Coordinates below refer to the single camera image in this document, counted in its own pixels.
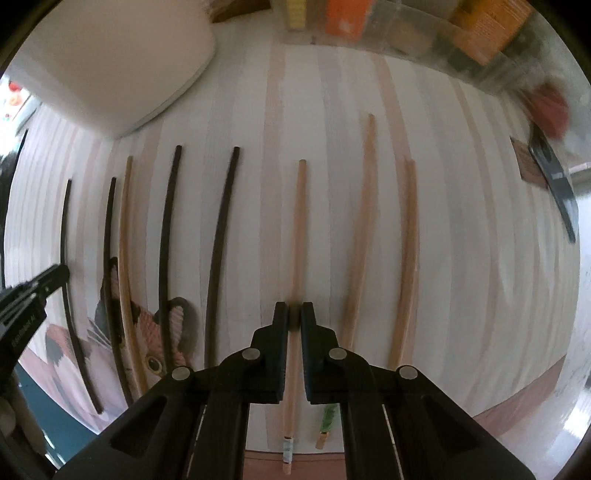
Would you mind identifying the wooden chopstick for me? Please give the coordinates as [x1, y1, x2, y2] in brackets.
[387, 158, 420, 369]
[281, 159, 308, 475]
[118, 156, 149, 395]
[315, 113, 379, 450]

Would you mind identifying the red round item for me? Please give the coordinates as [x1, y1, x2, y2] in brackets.
[530, 84, 570, 140]

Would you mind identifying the yellow packet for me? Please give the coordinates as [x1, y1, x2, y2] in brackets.
[285, 0, 308, 29]

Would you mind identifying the orange packet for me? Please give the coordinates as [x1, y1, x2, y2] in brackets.
[324, 0, 376, 38]

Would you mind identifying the black chopstick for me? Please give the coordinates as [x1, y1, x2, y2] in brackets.
[158, 145, 183, 370]
[204, 146, 241, 367]
[102, 176, 136, 409]
[60, 178, 105, 414]

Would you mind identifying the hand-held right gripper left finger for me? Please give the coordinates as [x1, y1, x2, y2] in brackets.
[55, 302, 289, 480]

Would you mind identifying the white utensil holder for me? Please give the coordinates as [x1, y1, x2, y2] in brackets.
[9, 0, 218, 139]

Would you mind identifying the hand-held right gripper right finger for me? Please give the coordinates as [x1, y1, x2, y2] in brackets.
[301, 302, 539, 480]

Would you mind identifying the brown card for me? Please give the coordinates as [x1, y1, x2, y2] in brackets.
[509, 135, 543, 184]

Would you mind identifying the striped cat print mat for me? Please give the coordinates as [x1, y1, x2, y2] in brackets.
[2, 41, 581, 478]

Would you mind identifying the orange printed box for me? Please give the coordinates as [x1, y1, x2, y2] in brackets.
[450, 0, 534, 66]

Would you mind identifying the colourful wall sticker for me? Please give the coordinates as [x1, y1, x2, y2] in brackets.
[0, 78, 29, 123]

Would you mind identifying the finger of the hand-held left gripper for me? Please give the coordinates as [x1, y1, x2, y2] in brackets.
[0, 264, 70, 324]

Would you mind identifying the black flat tool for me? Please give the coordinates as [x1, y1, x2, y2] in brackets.
[527, 124, 579, 244]

